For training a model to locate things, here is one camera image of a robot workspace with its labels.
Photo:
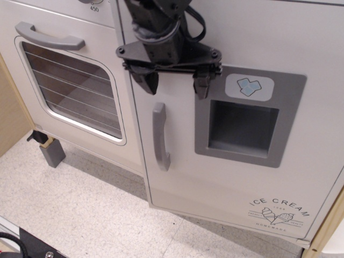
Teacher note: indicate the white toy fridge door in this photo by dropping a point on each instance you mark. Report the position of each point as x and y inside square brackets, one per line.
[291, 201]

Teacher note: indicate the white toy oven door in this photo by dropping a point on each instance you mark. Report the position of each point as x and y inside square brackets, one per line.
[82, 97]

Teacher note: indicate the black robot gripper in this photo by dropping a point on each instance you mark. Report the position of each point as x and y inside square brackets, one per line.
[172, 49]

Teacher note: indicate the black clamp on leg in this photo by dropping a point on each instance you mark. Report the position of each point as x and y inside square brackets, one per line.
[38, 137]

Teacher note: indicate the grey oven door handle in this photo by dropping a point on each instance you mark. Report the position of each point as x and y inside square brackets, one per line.
[68, 43]

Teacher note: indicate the oven temperature knob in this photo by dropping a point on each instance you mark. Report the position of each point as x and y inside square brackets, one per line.
[91, 1]

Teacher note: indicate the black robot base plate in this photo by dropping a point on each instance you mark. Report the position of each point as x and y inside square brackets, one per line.
[36, 247]

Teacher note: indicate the grey ice dispenser panel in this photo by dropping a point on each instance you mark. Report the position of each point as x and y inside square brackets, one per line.
[248, 115]

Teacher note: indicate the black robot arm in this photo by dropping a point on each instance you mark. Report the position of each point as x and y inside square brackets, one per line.
[156, 15]

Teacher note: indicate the grey fridge door handle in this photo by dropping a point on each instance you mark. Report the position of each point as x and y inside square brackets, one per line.
[159, 119]

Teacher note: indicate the grey kitchen leg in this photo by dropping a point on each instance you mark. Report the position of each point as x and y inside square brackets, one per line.
[54, 153]

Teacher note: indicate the wooden side post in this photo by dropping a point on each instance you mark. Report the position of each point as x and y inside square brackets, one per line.
[329, 225]

